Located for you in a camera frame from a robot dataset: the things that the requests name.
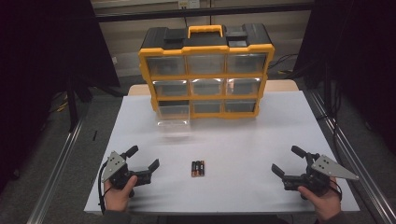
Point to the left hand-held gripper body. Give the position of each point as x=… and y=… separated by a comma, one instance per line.
x=120, y=172

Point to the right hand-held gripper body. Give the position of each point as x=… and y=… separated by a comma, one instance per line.
x=314, y=179

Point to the black and gold battery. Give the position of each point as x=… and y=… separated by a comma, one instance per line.
x=193, y=168
x=198, y=168
x=202, y=168

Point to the clear plastic drawer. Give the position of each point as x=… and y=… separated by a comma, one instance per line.
x=173, y=119

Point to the yellow and black organizer cabinet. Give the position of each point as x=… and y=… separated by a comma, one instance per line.
x=205, y=49

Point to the person's left hand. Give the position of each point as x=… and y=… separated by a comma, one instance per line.
x=118, y=199

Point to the person's right hand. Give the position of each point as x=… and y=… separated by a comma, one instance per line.
x=325, y=205

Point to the small black floor piece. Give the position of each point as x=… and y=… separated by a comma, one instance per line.
x=95, y=135

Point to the black metal stand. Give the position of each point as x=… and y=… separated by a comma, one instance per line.
x=72, y=102

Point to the black curtain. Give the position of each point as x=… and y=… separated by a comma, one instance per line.
x=358, y=62
x=40, y=62

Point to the grid of clear drawers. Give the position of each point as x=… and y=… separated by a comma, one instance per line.
x=206, y=63

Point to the black horizontal bar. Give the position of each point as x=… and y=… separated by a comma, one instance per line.
x=202, y=13

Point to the aluminium floor rail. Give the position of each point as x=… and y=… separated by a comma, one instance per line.
x=56, y=174
x=351, y=155

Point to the white wall outlet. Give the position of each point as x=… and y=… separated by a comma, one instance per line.
x=189, y=3

